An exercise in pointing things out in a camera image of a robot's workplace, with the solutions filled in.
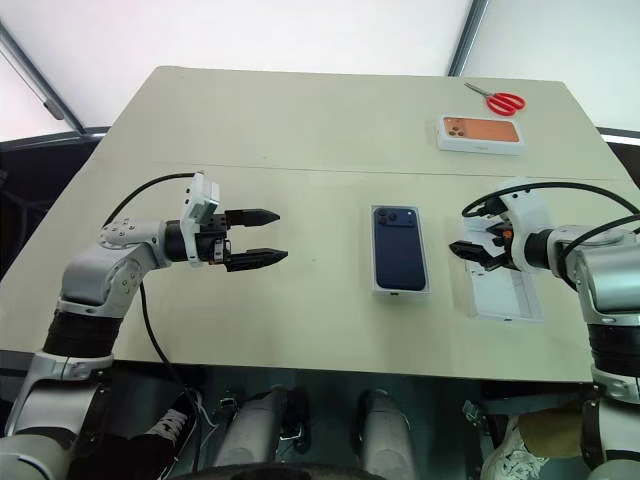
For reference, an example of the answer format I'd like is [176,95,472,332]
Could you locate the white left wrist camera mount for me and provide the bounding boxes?
[180,171,222,269]

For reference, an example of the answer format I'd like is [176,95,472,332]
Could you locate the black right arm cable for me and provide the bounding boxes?
[460,182,640,289]

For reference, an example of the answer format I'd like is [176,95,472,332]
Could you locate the dark blue smartphone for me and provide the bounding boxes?
[373,204,428,291]

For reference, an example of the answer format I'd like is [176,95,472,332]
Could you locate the white box copper phone print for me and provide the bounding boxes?
[436,115,531,157]

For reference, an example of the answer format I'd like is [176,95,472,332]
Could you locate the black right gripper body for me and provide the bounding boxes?
[487,222,516,271]

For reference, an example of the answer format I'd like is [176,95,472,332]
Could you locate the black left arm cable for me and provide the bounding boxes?
[102,172,224,436]

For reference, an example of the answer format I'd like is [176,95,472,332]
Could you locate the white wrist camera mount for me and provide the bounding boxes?
[180,171,222,269]
[499,177,554,274]

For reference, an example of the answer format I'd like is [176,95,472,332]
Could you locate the red handled scissors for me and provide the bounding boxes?
[463,82,527,117]

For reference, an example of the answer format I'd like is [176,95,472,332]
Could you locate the grey rounded cylinder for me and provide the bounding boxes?
[358,389,417,480]
[224,387,301,480]

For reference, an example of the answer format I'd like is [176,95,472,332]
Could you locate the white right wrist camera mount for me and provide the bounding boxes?
[499,177,554,274]

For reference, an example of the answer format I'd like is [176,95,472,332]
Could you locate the white box tray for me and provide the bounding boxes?
[463,218,545,324]

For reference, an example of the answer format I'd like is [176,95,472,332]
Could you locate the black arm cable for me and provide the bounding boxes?
[460,182,640,289]
[102,172,224,436]

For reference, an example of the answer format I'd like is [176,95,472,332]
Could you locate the black and white sneaker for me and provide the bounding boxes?
[142,389,207,454]

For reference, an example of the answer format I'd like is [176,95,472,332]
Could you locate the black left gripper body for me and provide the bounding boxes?
[195,212,235,271]

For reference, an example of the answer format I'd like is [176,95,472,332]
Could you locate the white phone box base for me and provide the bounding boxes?
[370,203,433,298]

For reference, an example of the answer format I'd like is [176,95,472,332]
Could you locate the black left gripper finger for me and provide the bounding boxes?
[224,208,281,230]
[225,247,290,274]

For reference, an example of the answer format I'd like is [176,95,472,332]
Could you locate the grey metal frame pole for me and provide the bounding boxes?
[446,0,494,77]
[0,19,89,135]

